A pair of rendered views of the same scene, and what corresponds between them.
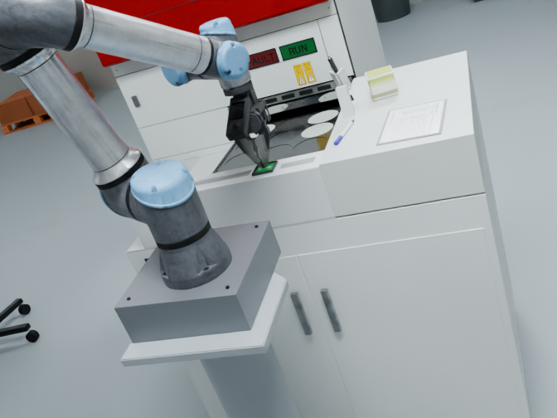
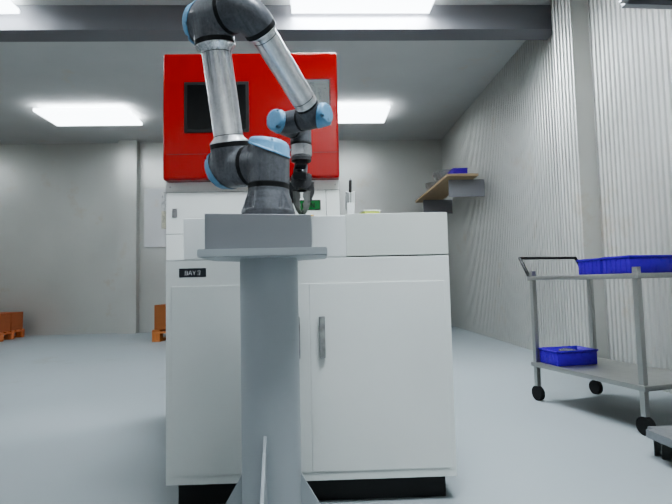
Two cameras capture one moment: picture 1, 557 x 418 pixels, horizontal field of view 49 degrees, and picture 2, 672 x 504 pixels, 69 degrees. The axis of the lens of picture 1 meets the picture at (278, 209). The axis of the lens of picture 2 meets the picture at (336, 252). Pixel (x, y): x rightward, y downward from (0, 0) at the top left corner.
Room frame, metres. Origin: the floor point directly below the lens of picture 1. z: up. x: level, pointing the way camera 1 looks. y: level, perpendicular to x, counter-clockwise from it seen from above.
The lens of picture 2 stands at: (-0.16, 0.59, 0.73)
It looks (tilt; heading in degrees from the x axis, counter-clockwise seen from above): 4 degrees up; 336
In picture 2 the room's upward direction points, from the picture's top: 1 degrees counter-clockwise
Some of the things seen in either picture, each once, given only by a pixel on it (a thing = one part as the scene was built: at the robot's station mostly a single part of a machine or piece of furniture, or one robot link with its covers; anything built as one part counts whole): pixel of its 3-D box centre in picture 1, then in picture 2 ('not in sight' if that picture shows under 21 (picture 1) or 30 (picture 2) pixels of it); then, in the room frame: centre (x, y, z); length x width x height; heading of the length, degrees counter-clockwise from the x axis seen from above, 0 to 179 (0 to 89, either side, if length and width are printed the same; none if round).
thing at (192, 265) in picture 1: (189, 248); (268, 202); (1.14, 0.20, 0.96); 0.15 x 0.15 x 0.10
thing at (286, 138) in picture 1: (283, 138); not in sight; (1.78, -0.09, 0.90); 0.34 x 0.34 x 0.01; 67
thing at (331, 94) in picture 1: (293, 114); not in sight; (1.98, -0.16, 0.89); 0.44 x 0.02 x 0.10; 67
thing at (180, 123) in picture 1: (234, 90); (253, 223); (2.06, 0.00, 1.02); 0.81 x 0.03 x 0.40; 67
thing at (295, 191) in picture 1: (230, 201); (266, 238); (1.47, 0.11, 0.89); 0.55 x 0.09 x 0.14; 67
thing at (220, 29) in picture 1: (220, 45); (300, 130); (1.43, -0.01, 1.28); 0.09 x 0.08 x 0.11; 124
